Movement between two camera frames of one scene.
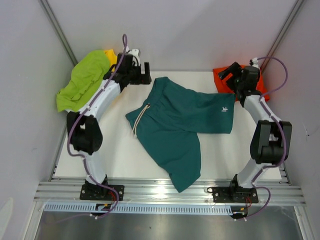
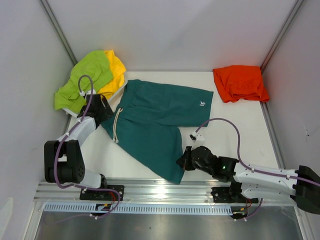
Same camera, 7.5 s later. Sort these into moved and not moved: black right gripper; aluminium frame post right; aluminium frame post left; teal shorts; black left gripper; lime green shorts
Moved: black right gripper; teal shorts; black left gripper
Not moved: aluminium frame post left; lime green shorts; aluminium frame post right
